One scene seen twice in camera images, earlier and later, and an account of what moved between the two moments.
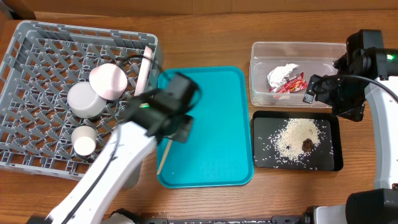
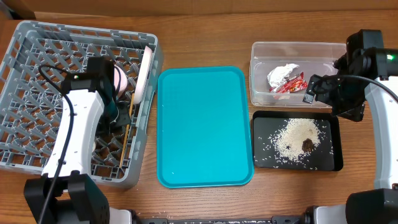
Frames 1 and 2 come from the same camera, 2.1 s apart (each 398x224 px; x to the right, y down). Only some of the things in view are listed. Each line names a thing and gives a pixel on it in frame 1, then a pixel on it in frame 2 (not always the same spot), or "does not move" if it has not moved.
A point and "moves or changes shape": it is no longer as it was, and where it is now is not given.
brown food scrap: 307,145 does not move
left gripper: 181,130 → 121,116
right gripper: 354,112 does not move
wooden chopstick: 164,157 moves or changes shape
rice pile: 288,141 does not move
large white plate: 142,83 does not move
